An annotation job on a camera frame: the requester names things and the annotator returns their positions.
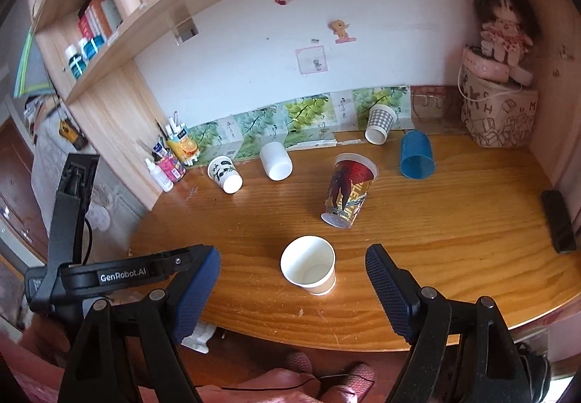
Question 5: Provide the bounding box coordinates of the grape print tissue box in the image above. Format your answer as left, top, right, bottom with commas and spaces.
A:
187, 121, 244, 159
284, 93, 358, 144
353, 85, 412, 131
233, 106, 290, 150

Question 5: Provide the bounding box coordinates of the blue plastic cup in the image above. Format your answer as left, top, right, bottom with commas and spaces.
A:
399, 130, 436, 180

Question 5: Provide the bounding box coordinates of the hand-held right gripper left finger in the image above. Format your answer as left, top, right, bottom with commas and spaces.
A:
58, 245, 222, 403

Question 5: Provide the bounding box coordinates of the pink slipper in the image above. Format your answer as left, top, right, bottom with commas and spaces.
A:
284, 351, 314, 375
338, 363, 377, 401

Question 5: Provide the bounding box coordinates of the white paper cup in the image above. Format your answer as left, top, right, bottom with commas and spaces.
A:
280, 235, 337, 296

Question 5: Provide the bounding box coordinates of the teal and white bottle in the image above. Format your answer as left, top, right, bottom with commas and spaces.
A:
65, 44, 87, 81
78, 35, 107, 61

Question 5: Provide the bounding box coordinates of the plain white plastic cup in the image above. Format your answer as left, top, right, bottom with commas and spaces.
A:
259, 141, 293, 182

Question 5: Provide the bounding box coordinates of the yellow hanging tag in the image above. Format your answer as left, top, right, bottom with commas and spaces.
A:
58, 119, 87, 152

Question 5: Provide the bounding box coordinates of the rag doll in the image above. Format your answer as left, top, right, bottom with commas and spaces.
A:
473, 0, 544, 85

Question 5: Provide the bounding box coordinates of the person's left hand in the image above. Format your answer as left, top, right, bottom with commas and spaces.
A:
20, 310, 85, 367

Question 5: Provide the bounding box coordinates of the letter print fabric basket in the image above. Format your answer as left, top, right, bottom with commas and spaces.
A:
458, 66, 540, 148

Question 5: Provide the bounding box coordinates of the white wall socket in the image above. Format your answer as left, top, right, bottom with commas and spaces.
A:
84, 203, 112, 232

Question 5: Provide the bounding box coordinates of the panda print paper cup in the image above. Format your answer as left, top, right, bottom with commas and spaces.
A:
207, 155, 243, 194

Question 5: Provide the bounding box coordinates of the pink round box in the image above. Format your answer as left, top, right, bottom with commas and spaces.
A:
462, 44, 523, 84

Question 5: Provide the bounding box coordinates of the person's left forearm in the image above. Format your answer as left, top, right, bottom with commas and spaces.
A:
0, 333, 66, 403

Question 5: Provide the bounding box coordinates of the black remote control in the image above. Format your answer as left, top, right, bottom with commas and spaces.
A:
540, 190, 577, 255

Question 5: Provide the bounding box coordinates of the yellow duck wall sticker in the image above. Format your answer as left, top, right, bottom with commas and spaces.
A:
330, 19, 357, 45

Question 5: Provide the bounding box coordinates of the checked paper cup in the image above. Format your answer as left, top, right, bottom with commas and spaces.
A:
364, 104, 399, 145

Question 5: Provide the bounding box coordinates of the small white dropper bottle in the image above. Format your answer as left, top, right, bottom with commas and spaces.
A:
145, 157, 175, 193

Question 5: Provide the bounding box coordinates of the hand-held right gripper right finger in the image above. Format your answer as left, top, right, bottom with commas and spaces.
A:
365, 244, 532, 403

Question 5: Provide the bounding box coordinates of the black shoe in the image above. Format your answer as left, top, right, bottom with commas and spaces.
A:
513, 341, 553, 403

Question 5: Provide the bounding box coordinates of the pink square wall sticker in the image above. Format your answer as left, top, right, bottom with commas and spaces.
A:
295, 45, 327, 76

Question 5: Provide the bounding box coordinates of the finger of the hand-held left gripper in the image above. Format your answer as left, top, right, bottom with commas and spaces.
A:
45, 153, 101, 268

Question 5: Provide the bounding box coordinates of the red patterned paper cup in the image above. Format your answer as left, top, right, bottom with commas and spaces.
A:
320, 153, 379, 229

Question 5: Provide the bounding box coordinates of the person's leg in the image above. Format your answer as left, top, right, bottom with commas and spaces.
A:
131, 367, 328, 403

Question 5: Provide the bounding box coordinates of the pink printed container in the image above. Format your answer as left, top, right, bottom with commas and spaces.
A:
157, 152, 187, 182

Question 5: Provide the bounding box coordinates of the stack of orange books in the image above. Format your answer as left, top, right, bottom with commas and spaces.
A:
77, 0, 123, 46

